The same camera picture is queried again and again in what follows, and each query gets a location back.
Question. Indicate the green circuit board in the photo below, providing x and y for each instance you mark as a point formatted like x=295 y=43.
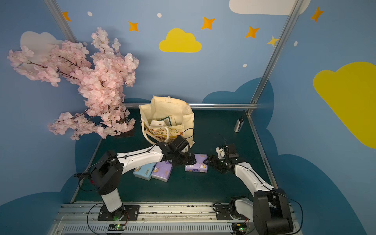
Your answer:
x=116 y=227
x=239 y=229

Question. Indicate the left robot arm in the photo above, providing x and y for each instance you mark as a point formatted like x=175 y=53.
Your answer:
x=107 y=173

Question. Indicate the left green circuit board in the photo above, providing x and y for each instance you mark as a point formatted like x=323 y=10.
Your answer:
x=116 y=227

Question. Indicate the light blue tissue pack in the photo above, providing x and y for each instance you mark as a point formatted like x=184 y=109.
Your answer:
x=144 y=172

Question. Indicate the pink cherry blossom tree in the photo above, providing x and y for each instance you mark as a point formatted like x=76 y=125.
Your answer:
x=100 y=77

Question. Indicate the aluminium front rail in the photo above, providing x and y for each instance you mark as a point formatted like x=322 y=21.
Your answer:
x=155 y=218

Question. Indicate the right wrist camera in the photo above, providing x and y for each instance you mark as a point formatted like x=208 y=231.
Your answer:
x=228 y=151

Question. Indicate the right side frame rail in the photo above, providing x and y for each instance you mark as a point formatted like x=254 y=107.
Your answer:
x=262 y=153

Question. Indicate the red spray bottle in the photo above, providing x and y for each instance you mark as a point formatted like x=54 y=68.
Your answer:
x=83 y=176

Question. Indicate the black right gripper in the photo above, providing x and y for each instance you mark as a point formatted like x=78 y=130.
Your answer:
x=217 y=162

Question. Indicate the vertical frame post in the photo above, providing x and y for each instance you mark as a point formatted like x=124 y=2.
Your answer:
x=286 y=31
x=57 y=14

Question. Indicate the cream canvas tote bag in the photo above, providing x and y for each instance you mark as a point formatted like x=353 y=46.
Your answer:
x=161 y=107

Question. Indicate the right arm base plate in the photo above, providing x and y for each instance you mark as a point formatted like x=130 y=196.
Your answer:
x=223 y=212

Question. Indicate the right vertical frame post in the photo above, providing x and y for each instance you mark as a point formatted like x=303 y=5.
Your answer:
x=286 y=31

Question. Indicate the purple tissue pack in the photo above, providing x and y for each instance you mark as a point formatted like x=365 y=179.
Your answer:
x=199 y=166
x=162 y=171

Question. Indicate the right green circuit board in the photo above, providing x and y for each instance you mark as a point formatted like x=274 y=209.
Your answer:
x=239 y=229

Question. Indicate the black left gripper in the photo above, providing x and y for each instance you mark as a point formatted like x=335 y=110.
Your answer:
x=186 y=158

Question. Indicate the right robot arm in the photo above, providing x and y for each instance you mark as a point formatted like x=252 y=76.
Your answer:
x=269 y=209

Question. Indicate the green white tissue pack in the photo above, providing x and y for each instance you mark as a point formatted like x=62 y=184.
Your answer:
x=170 y=121

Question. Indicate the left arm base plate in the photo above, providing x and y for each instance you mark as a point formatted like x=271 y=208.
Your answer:
x=124 y=213

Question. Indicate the left vertical frame post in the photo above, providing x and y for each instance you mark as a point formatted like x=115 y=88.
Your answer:
x=57 y=14

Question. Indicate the white Toni&Guy spray bottle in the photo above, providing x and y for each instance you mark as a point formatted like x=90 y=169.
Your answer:
x=239 y=124

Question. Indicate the colourful cartoon tissue pack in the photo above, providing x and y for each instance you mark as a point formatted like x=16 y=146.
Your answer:
x=156 y=123

